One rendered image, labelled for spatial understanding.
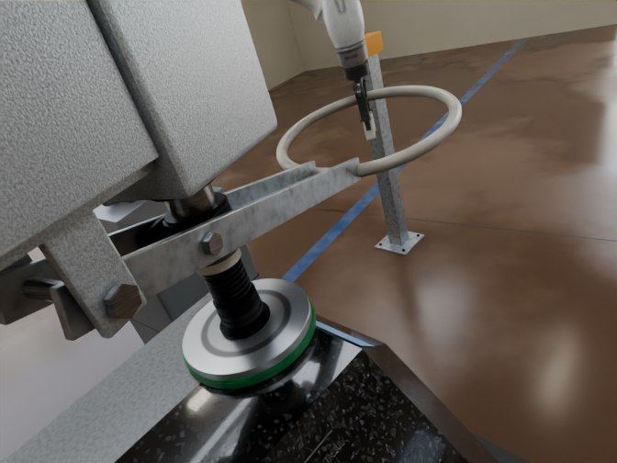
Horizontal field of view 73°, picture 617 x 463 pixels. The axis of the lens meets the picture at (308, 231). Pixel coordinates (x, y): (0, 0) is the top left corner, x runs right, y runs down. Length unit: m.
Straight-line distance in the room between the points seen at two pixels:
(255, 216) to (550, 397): 1.29
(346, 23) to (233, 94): 0.80
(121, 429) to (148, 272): 0.30
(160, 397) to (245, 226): 0.29
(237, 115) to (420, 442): 0.48
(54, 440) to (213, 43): 0.58
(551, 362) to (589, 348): 0.15
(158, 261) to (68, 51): 0.21
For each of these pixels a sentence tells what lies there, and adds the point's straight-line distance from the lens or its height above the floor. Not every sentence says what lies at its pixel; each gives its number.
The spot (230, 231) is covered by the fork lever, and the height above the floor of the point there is 1.08.
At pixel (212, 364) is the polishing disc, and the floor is 0.90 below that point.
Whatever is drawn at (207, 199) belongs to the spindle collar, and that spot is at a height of 1.12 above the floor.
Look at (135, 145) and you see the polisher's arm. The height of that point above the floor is 1.24.
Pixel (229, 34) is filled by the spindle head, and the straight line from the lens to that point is 0.51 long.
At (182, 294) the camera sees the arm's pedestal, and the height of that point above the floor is 0.56.
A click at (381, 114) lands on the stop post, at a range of 2.03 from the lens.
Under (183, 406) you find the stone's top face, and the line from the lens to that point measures 0.66.
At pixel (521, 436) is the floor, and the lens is 1.57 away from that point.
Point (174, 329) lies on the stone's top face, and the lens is 0.80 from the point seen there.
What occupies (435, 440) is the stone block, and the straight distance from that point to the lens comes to 0.65.
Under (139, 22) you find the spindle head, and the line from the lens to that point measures 0.42.
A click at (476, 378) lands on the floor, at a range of 1.68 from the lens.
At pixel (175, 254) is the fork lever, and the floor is 1.11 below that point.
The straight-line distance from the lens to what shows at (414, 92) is 1.29.
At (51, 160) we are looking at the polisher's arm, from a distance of 0.36.
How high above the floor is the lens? 1.32
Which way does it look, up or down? 29 degrees down
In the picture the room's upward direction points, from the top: 17 degrees counter-clockwise
